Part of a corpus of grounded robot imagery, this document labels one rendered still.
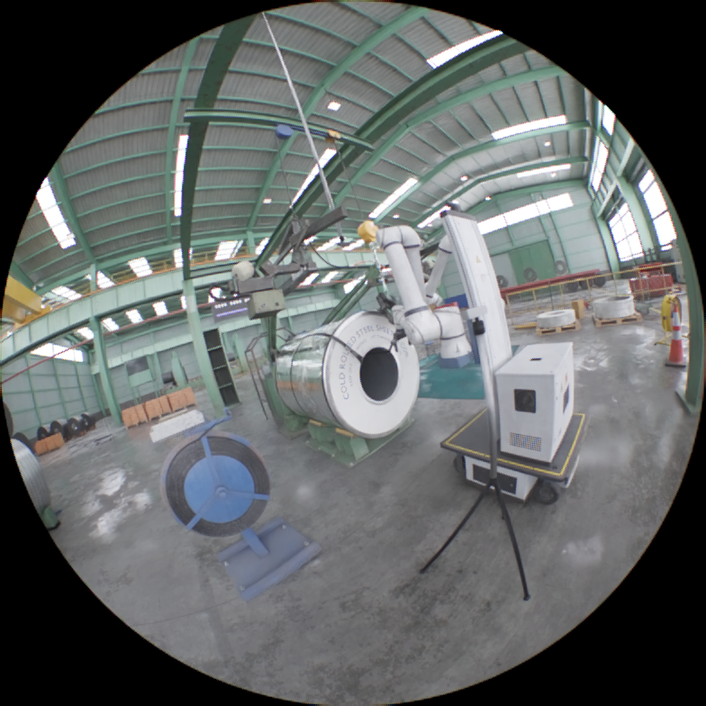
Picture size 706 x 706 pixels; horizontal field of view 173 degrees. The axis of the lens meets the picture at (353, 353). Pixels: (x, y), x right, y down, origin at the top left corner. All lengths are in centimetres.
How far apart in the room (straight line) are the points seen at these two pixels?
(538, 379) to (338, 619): 148
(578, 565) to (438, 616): 70
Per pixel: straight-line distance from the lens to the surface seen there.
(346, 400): 192
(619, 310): 652
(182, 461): 129
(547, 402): 123
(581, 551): 150
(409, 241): 152
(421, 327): 127
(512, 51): 354
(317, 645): 137
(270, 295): 135
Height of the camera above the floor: 124
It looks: 6 degrees down
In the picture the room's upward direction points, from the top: 16 degrees counter-clockwise
